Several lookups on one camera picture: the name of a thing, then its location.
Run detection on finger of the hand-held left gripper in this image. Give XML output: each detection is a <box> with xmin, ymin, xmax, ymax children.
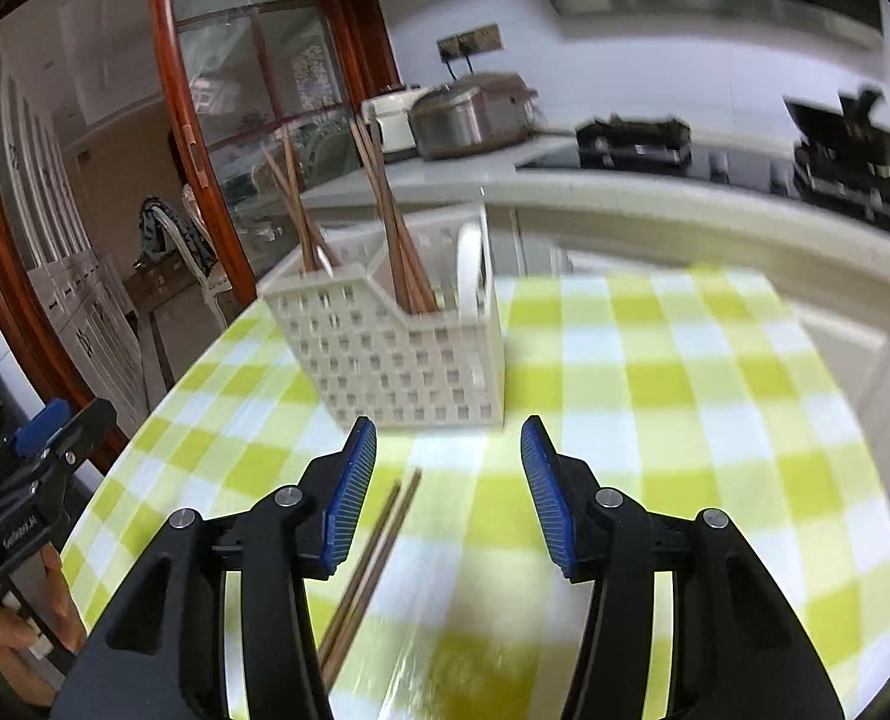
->
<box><xmin>40</xmin><ymin>397</ymin><xmax>118</xmax><ymax>477</ymax></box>
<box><xmin>10</xmin><ymin>400</ymin><xmax>73</xmax><ymax>460</ymax></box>

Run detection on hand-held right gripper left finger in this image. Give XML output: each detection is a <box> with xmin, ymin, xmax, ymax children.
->
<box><xmin>47</xmin><ymin>416</ymin><xmax>378</xmax><ymax>720</ymax></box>

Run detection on glass sliding door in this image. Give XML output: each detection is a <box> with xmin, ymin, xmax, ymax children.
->
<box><xmin>147</xmin><ymin>0</ymin><xmax>402</xmax><ymax>310</ymax></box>

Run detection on cream perforated plastic utensil basket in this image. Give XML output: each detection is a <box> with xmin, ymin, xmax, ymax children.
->
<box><xmin>261</xmin><ymin>202</ymin><xmax>506</xmax><ymax>432</ymax></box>

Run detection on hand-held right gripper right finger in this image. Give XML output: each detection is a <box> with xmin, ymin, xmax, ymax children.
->
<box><xmin>520</xmin><ymin>416</ymin><xmax>847</xmax><ymax>720</ymax></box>

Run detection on white carved chair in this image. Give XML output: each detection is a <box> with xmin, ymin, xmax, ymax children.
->
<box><xmin>141</xmin><ymin>197</ymin><xmax>230</xmax><ymax>332</ymax></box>

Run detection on dark cloth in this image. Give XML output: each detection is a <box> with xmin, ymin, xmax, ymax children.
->
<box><xmin>136</xmin><ymin>199</ymin><xmax>217</xmax><ymax>272</ymax></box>

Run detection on person's left hand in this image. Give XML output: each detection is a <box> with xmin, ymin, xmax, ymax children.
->
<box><xmin>0</xmin><ymin>542</ymin><xmax>88</xmax><ymax>662</ymax></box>

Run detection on black wok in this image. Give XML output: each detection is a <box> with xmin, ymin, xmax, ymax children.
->
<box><xmin>782</xmin><ymin>90</ymin><xmax>890</xmax><ymax>167</ymax></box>

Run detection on brown wooden chopstick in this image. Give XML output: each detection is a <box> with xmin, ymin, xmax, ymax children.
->
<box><xmin>349</xmin><ymin>118</ymin><xmax>408</xmax><ymax>314</ymax></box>
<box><xmin>262</xmin><ymin>148</ymin><xmax>333</xmax><ymax>271</ymax></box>
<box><xmin>356</xmin><ymin>121</ymin><xmax>420</xmax><ymax>314</ymax></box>
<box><xmin>374</xmin><ymin>156</ymin><xmax>441</xmax><ymax>312</ymax></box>
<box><xmin>280</xmin><ymin>129</ymin><xmax>318</xmax><ymax>272</ymax></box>
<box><xmin>323</xmin><ymin>469</ymin><xmax>423</xmax><ymax>685</ymax></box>
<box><xmin>316</xmin><ymin>481</ymin><xmax>404</xmax><ymax>665</ymax></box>
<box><xmin>366</xmin><ymin>136</ymin><xmax>429</xmax><ymax>314</ymax></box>

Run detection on wall power socket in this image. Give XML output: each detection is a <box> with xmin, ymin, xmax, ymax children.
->
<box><xmin>437</xmin><ymin>22</ymin><xmax>503</xmax><ymax>59</ymax></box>

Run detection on silver electric cooker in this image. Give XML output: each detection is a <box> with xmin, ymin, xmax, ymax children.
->
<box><xmin>407</xmin><ymin>73</ymin><xmax>540</xmax><ymax>161</ymax></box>

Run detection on black gas stove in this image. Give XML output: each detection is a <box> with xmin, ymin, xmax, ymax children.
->
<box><xmin>516</xmin><ymin>115</ymin><xmax>890</xmax><ymax>250</ymax></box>

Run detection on white rice cooker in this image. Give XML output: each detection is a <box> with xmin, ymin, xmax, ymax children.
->
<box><xmin>360</xmin><ymin>86</ymin><xmax>432</xmax><ymax>164</ymax></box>

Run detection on white kitchen counter cabinets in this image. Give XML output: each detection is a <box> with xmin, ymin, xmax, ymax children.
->
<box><xmin>295</xmin><ymin>142</ymin><xmax>890</xmax><ymax>406</ymax></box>

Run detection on green checked tablecloth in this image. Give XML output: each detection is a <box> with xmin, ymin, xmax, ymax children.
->
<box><xmin>59</xmin><ymin>266</ymin><xmax>890</xmax><ymax>720</ymax></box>

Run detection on dark wooden side table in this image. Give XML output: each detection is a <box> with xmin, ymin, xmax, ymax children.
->
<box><xmin>125</xmin><ymin>253</ymin><xmax>208</xmax><ymax>310</ymax></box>

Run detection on white tall cabinet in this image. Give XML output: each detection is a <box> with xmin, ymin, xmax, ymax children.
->
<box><xmin>0</xmin><ymin>52</ymin><xmax>148</xmax><ymax>430</ymax></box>

